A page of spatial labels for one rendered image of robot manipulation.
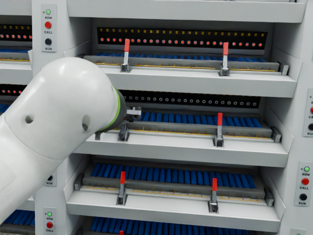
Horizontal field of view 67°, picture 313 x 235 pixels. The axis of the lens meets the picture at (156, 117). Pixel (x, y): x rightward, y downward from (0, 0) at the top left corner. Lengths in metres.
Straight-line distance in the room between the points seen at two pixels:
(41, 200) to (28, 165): 0.49
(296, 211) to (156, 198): 0.38
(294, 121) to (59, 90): 0.58
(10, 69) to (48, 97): 0.48
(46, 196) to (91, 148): 0.20
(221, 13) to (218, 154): 0.37
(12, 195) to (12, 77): 0.53
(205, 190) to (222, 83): 0.33
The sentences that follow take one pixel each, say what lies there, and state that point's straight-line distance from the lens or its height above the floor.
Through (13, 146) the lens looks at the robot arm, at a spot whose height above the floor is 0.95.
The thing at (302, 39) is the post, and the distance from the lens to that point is 0.72.
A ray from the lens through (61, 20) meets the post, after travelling 0.73.
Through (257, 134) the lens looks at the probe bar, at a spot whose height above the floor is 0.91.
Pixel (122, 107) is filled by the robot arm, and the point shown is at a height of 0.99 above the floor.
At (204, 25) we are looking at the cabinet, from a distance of 0.87.
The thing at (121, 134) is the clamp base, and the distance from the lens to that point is 0.70.
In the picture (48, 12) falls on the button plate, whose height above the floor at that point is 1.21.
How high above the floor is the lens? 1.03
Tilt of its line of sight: 7 degrees down
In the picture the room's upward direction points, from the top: 3 degrees clockwise
